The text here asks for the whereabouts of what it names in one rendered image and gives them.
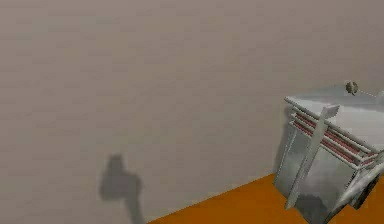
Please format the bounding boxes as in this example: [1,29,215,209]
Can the small brown round object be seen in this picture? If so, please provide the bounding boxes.
[345,80,360,97]

